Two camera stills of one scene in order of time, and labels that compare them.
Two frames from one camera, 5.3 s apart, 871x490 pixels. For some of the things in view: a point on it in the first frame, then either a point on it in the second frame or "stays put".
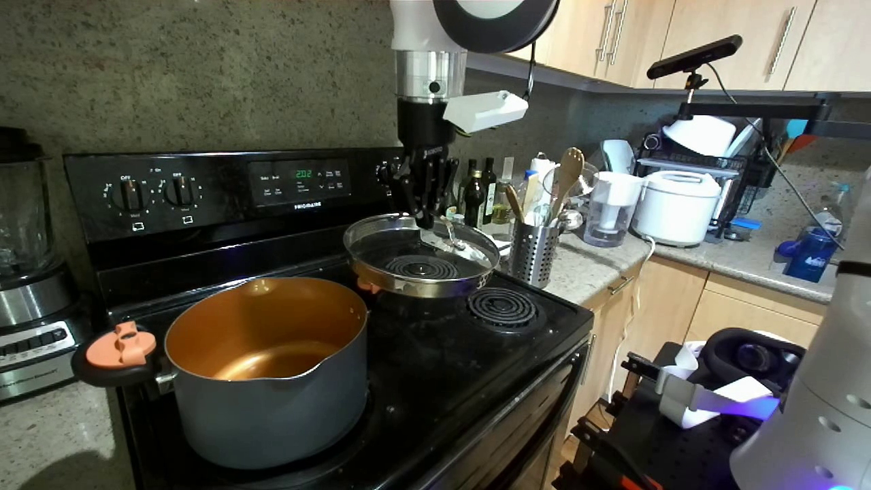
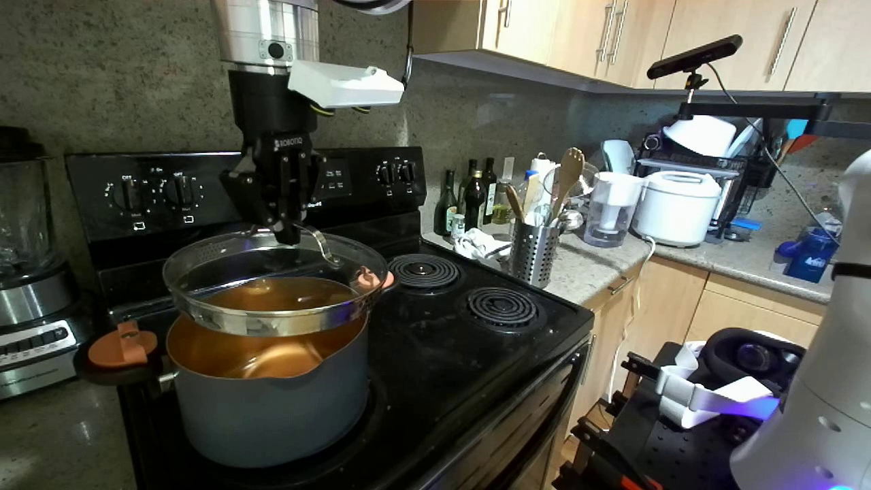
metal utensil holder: [531, 250] stays put
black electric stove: [464, 393] stays put
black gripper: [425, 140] → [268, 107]
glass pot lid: [418, 256] → [261, 286]
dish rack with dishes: [736, 155] stays put
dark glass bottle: [471, 194] stays put
